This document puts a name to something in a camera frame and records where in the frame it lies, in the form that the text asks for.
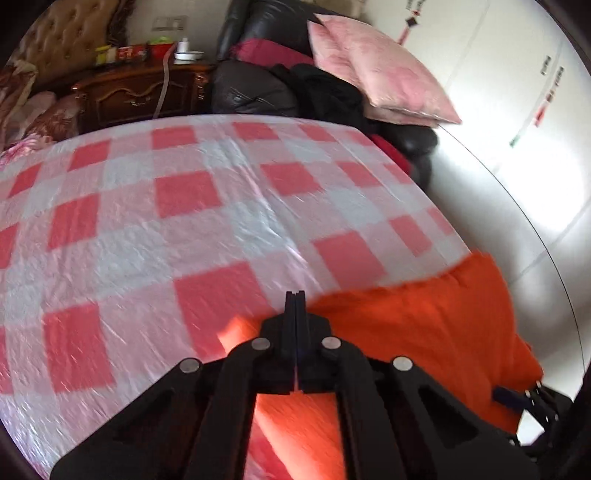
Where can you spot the floral pillow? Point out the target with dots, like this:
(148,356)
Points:
(32,113)

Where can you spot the tufted brown headboard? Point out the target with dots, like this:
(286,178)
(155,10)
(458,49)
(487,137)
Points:
(69,41)

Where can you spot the black leather armchair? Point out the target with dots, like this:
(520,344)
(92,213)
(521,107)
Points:
(254,92)

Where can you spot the red box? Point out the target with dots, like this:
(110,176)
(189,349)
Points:
(133,53)

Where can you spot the red cloth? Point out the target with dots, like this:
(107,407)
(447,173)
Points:
(392,152)

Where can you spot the dark wooden nightstand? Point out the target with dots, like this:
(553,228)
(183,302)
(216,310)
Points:
(134,97)

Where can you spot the white wardrobe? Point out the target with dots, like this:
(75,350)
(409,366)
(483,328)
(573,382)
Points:
(508,184)

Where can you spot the red wall hanging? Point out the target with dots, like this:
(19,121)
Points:
(412,21)

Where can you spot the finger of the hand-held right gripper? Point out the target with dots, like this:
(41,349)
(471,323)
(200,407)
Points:
(505,397)

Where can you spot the black clothing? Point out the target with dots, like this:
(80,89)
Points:
(323,97)

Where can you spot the pink pillow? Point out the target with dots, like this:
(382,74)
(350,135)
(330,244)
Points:
(406,118)
(383,69)

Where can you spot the yellow green packet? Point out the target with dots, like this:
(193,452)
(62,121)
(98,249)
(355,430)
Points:
(106,55)

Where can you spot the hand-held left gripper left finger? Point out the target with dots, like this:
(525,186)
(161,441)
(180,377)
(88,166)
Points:
(288,325)

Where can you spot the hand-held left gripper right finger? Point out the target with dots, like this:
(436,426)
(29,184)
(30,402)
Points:
(301,325)

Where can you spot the wall socket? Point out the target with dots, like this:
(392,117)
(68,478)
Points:
(170,22)

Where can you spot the orange pants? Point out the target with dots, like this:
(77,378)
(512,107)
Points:
(415,332)

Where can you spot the red white checkered bed sheet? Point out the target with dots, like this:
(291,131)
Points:
(184,207)

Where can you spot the maroon cloth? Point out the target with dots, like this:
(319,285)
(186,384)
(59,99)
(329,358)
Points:
(268,51)

